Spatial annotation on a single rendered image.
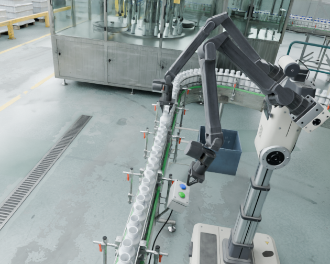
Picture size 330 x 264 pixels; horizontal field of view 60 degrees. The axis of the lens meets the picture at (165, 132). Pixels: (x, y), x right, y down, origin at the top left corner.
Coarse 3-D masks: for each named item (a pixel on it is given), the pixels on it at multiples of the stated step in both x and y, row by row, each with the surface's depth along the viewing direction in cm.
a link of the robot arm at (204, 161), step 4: (204, 148) 120; (204, 152) 119; (208, 152) 120; (212, 152) 121; (200, 156) 120; (204, 156) 120; (208, 156) 119; (212, 156) 120; (200, 160) 122; (204, 160) 120; (208, 160) 120; (212, 160) 120; (208, 164) 121
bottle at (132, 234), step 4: (132, 228) 109; (136, 228) 108; (128, 232) 107; (132, 232) 110; (136, 232) 106; (128, 236) 107; (132, 236) 106; (136, 236) 107; (132, 240) 107; (136, 240) 108; (136, 244) 107; (136, 248) 109; (136, 252) 110
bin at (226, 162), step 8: (184, 128) 230; (200, 128) 234; (200, 136) 237; (224, 136) 234; (232, 136) 233; (224, 144) 238; (232, 144) 237; (240, 144) 212; (216, 152) 207; (224, 152) 206; (232, 152) 205; (240, 152) 204; (216, 160) 210; (224, 160) 210; (232, 160) 209; (208, 168) 215; (216, 168) 214; (224, 168) 213; (232, 168) 212
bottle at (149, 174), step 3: (147, 171) 139; (150, 171) 140; (147, 174) 137; (150, 174) 140; (147, 177) 138; (150, 177) 137; (150, 180) 138; (153, 180) 139; (150, 183) 138; (153, 183) 139; (153, 186) 140; (153, 192) 143
